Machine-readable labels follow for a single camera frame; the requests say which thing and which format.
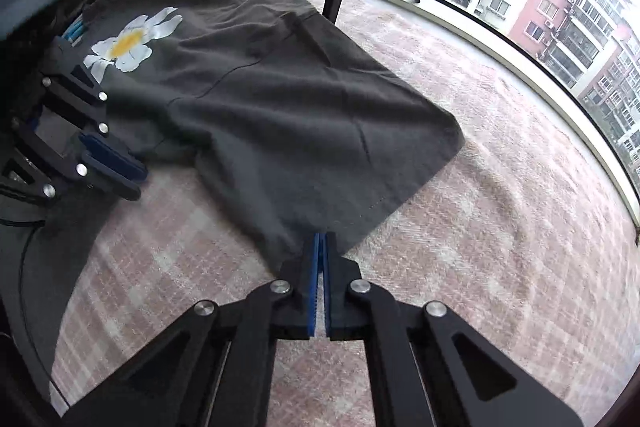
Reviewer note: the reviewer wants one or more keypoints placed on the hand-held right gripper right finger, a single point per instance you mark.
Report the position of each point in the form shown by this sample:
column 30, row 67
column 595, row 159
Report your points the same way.
column 327, row 287

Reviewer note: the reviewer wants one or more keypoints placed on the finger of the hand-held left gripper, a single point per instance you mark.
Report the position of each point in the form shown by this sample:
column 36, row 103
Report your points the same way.
column 80, row 92
column 117, row 167

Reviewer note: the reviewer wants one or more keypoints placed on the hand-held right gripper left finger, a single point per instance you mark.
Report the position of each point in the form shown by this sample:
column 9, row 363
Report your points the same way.
column 313, row 287

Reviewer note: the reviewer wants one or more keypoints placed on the grey daisy print t-shirt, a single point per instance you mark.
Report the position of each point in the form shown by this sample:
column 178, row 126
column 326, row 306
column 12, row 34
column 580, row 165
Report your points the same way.
column 275, row 107

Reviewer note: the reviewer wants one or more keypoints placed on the stack of folded clothes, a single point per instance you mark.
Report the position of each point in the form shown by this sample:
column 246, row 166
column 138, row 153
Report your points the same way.
column 77, row 32

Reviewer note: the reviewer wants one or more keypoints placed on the pink plaid blanket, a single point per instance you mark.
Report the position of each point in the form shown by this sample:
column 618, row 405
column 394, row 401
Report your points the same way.
column 500, row 207

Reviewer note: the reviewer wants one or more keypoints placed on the white window frame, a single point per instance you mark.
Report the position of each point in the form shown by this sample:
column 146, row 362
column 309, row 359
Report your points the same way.
column 475, row 32

